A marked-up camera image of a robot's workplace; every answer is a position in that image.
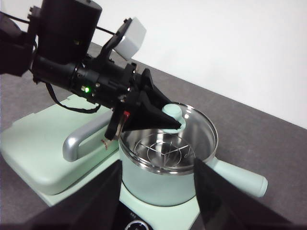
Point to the mint green appliance base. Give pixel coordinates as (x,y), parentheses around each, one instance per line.
(168,215)

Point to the steel steamer rack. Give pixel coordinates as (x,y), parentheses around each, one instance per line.
(165,153)

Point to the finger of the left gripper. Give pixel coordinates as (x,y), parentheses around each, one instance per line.
(152,93)
(148,119)

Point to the pale grey camera box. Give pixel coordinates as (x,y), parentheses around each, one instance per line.
(130,40)

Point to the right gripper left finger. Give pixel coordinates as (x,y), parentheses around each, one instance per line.
(79,210)

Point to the silver control knob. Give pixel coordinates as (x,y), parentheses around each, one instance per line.
(136,226)

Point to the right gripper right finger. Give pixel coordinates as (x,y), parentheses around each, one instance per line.
(227,206)

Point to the mint green griddle cover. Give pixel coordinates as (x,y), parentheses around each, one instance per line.
(43,153)

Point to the glass lid with green knob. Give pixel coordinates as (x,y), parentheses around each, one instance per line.
(173,112)

